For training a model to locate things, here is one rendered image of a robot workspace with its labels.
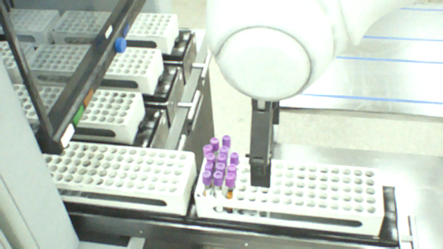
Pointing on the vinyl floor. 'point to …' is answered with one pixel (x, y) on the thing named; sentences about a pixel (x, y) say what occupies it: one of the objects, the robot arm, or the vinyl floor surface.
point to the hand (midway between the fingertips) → (265, 146)
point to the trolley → (385, 110)
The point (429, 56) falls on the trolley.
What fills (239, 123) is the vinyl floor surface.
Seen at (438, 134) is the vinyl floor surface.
